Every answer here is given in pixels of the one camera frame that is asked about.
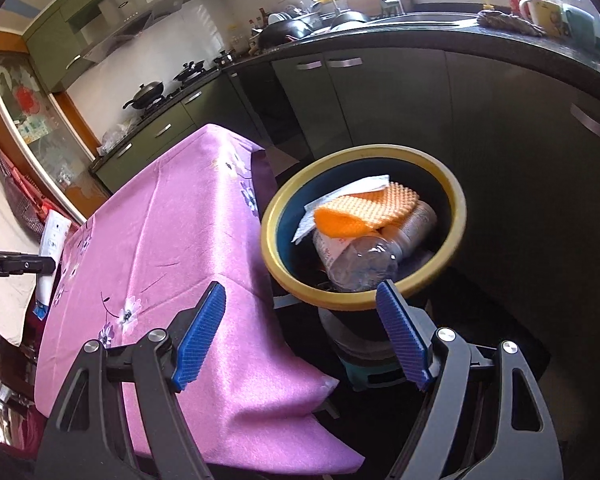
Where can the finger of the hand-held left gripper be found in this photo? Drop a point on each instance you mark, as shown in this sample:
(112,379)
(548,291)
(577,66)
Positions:
(32,265)

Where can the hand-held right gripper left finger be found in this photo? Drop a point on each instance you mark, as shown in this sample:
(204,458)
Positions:
(200,340)

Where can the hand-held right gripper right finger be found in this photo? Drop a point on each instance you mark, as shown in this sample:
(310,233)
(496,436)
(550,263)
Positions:
(402,335)

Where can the white blue package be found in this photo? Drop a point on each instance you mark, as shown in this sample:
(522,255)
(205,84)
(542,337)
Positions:
(55,245)

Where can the clear plastic water bottle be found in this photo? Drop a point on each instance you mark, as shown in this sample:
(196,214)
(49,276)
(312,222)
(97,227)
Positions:
(365,265)

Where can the yellow-rimmed dark trash bin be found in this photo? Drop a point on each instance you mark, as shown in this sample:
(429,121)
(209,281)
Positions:
(267,240)

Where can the orange foam fruit net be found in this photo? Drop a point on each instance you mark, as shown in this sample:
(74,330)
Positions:
(370,207)

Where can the white paper tissue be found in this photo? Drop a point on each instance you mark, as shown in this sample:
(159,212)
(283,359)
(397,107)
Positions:
(350,187)

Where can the red checked apron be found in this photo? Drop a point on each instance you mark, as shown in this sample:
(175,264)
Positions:
(25,205)

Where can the green plastic stool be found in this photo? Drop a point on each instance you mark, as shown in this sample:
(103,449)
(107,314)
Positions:
(370,372)

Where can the glass sliding door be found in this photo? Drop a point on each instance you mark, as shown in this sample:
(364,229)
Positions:
(35,110)

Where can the pink floral tablecloth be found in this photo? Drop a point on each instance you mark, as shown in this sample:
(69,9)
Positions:
(180,235)

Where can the clear plastic bags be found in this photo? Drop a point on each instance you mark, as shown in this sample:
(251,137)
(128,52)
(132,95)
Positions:
(117,137)

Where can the green upper cabinets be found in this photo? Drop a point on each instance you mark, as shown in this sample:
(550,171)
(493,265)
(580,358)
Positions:
(55,35)

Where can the green cabinets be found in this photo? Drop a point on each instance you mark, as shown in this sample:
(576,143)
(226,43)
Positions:
(170,125)
(55,35)

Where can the black lidded wok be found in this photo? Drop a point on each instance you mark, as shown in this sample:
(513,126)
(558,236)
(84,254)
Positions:
(147,95)

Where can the green lower cabinets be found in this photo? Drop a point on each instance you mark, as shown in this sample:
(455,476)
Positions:
(170,125)

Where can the steel range hood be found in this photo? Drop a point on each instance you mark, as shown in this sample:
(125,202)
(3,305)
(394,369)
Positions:
(130,25)

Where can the dark lower cabinets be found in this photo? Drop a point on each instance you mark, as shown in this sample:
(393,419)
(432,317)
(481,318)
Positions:
(505,125)

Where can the black lidded pot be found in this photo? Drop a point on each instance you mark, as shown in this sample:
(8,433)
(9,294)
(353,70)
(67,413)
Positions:
(190,72)

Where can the small steel kettle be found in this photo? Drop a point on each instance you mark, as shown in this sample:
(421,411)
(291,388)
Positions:
(225,58)

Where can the steel sink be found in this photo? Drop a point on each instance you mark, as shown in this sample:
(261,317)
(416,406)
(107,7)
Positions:
(420,21)

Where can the large black wok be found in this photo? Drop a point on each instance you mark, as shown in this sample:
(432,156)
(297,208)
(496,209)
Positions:
(285,32)

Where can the brown dish cloth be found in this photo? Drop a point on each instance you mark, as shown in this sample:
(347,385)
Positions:
(510,24)

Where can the yellow soap pump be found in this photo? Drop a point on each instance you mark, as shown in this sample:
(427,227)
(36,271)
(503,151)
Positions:
(484,1)

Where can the white yellow mug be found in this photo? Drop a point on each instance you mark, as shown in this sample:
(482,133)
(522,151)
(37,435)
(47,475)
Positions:
(545,17)

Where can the green mug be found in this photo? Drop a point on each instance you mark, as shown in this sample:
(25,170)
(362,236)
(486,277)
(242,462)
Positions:
(580,27)

